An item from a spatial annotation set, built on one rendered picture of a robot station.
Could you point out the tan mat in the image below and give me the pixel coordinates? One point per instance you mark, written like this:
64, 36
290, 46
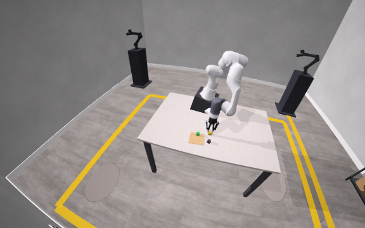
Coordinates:
193, 139

